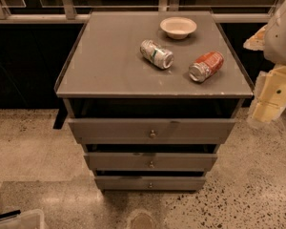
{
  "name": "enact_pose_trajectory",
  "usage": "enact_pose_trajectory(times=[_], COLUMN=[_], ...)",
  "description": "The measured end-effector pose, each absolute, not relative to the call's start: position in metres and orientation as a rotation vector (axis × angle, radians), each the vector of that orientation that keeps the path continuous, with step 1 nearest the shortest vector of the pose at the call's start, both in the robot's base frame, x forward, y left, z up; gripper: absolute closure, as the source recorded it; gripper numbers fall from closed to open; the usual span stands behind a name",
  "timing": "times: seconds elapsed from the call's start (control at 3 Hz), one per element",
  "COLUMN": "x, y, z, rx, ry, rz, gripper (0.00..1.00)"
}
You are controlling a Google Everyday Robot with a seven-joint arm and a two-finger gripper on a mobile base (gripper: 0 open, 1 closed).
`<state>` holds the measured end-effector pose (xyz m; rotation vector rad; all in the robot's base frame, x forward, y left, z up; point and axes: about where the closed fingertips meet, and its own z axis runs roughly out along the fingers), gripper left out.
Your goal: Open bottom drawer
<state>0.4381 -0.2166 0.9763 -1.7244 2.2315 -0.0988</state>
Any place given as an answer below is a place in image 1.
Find metal railing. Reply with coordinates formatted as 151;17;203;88
0;0;286;25

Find grey middle drawer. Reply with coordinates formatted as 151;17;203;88
84;153;217;172

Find grey drawer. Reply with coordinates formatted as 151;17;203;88
84;153;217;172
69;118;235;144
95;176;206;191

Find green and white can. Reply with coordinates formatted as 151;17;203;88
140;39;174;70

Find grey top drawer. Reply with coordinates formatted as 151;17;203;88
69;118;235;144

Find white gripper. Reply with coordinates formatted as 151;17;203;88
243;0;286;127

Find white paper bowl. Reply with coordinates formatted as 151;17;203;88
160;17;197;40

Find clear plastic bin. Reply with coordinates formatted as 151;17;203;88
0;209;49;229

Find grey drawer cabinet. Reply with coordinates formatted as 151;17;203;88
55;11;253;180

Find orange soda can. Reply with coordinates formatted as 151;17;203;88
189;52;224;82

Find grey bottom drawer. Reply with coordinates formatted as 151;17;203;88
95;176;206;191

